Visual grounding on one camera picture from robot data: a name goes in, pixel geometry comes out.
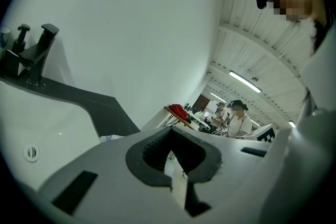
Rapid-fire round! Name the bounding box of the round sink drain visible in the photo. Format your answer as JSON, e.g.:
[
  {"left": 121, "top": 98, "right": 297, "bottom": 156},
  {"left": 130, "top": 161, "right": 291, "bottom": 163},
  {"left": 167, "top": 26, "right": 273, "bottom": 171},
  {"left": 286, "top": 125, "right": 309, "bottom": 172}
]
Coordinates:
[{"left": 23, "top": 143, "right": 41, "bottom": 163}]

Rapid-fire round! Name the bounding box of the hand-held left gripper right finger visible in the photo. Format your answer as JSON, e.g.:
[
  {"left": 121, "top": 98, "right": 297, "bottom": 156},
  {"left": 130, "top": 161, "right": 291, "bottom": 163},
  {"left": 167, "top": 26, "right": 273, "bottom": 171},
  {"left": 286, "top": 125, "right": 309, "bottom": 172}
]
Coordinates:
[{"left": 172, "top": 125, "right": 270, "bottom": 224}]

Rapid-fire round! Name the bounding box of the white cup with blue mark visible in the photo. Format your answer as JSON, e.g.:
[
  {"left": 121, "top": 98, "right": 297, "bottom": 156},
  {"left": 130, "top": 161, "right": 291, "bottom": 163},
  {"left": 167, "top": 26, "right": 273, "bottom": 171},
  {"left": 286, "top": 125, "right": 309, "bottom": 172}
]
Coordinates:
[{"left": 0, "top": 24, "right": 12, "bottom": 61}]

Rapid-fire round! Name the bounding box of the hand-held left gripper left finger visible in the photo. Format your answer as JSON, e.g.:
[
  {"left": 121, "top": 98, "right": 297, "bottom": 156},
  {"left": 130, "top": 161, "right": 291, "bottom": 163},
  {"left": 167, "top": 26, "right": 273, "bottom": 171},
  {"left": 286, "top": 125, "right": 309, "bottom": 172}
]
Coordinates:
[{"left": 36, "top": 125, "right": 194, "bottom": 224}]

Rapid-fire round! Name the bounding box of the long ceiling light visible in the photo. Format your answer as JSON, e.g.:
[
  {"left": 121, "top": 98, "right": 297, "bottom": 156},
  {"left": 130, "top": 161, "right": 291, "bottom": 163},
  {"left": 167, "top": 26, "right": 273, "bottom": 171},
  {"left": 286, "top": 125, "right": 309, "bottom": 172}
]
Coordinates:
[
  {"left": 228, "top": 70, "right": 263, "bottom": 93},
  {"left": 209, "top": 91, "right": 227, "bottom": 103}
]

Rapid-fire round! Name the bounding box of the red bag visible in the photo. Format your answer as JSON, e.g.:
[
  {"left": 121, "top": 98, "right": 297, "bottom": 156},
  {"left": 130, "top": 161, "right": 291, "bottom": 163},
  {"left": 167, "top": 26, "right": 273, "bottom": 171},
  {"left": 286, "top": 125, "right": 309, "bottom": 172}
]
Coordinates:
[{"left": 168, "top": 103, "right": 190, "bottom": 121}]

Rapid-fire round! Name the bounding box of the person's white navy shirt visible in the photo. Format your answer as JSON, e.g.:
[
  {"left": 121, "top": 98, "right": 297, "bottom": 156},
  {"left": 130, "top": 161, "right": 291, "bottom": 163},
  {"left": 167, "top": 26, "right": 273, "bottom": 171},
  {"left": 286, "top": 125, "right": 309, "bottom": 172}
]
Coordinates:
[{"left": 259, "top": 18, "right": 336, "bottom": 224}]

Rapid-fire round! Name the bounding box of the wooden shelf table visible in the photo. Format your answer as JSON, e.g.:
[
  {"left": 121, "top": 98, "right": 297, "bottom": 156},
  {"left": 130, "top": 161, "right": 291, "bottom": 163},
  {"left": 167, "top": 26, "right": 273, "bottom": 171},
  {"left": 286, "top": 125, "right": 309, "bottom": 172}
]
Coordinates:
[{"left": 163, "top": 105, "right": 197, "bottom": 131}]

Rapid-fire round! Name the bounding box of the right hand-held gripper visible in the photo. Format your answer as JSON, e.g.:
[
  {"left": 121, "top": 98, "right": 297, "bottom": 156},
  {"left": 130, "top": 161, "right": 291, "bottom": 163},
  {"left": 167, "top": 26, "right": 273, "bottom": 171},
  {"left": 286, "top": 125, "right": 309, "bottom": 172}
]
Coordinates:
[{"left": 236, "top": 123, "right": 279, "bottom": 145}]

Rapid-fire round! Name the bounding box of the white sink basin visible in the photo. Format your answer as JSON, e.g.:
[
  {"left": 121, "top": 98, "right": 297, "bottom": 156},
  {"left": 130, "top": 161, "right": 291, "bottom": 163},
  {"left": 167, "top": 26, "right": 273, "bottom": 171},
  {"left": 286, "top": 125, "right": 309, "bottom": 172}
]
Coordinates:
[{"left": 0, "top": 80, "right": 101, "bottom": 192}]

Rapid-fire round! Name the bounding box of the black faucet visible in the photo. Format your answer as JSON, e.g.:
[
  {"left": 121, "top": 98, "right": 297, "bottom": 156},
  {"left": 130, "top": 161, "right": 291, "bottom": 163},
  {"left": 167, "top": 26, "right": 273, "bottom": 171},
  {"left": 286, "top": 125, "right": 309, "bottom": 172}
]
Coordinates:
[{"left": 17, "top": 23, "right": 61, "bottom": 89}]

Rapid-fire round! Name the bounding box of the white wet wipe pack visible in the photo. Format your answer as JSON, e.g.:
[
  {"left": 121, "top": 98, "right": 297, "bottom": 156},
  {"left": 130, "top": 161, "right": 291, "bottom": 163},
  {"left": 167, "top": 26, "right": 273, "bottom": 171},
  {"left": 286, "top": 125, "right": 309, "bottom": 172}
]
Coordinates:
[{"left": 99, "top": 134, "right": 125, "bottom": 144}]

